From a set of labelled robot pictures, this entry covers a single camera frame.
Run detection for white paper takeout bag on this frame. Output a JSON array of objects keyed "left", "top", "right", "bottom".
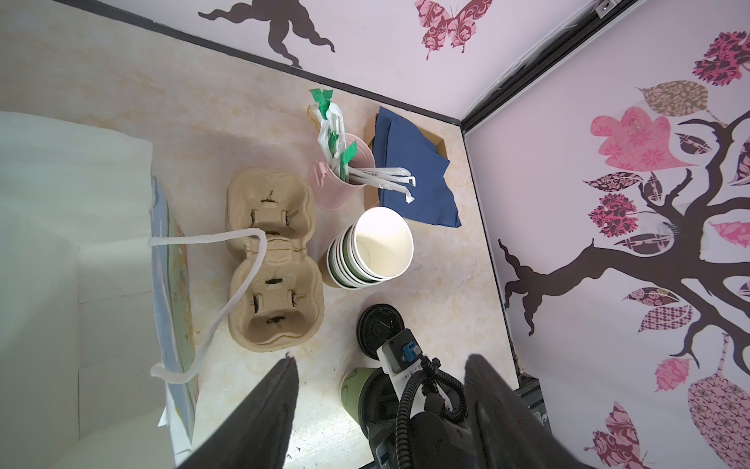
[{"left": 1, "top": 113, "right": 242, "bottom": 468}]

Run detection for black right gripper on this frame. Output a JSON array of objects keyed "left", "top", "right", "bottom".
[{"left": 368, "top": 403, "right": 488, "bottom": 469}]

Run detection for black cup lid stack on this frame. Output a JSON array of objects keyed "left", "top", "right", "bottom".
[{"left": 357, "top": 303, "right": 405, "bottom": 361}]

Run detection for green wrapped stirrers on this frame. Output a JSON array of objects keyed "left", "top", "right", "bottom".
[{"left": 310, "top": 88, "right": 357, "bottom": 183}]

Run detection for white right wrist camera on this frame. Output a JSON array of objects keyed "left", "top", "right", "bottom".
[{"left": 376, "top": 328, "right": 424, "bottom": 400}]

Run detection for white green paper cup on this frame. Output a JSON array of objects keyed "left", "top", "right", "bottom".
[{"left": 340, "top": 367, "right": 383, "bottom": 430}]

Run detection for black corrugated cable hose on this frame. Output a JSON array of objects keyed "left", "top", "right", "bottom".
[{"left": 395, "top": 356, "right": 468, "bottom": 469}]

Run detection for stacked paper cups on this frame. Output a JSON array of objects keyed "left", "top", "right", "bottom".
[{"left": 318, "top": 207, "right": 414, "bottom": 290}]

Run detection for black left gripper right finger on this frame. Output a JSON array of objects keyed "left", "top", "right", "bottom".
[{"left": 464, "top": 355, "right": 585, "bottom": 469}]

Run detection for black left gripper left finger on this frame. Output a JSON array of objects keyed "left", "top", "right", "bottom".
[{"left": 181, "top": 356, "right": 299, "bottom": 468}]

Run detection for blue napkin stack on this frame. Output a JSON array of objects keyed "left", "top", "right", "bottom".
[{"left": 372, "top": 107, "right": 461, "bottom": 228}]

